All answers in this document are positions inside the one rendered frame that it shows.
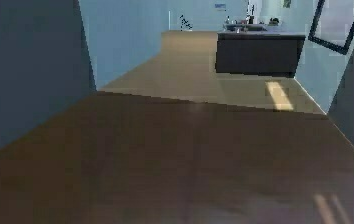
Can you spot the dark kitchen counter cabinet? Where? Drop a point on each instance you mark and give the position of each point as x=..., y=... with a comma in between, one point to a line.
x=256, y=53

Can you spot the green wall picture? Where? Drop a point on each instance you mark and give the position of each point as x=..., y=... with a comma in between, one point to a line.
x=286, y=3

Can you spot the dark round pot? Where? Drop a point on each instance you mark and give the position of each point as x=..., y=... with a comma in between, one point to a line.
x=273, y=21

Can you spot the blue wall picture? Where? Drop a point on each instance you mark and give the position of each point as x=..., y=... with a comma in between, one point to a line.
x=220, y=6

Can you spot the black framed window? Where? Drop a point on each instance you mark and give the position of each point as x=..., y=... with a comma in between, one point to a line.
x=339, y=23

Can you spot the black house plant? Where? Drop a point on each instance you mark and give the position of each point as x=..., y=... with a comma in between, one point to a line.
x=185, y=23

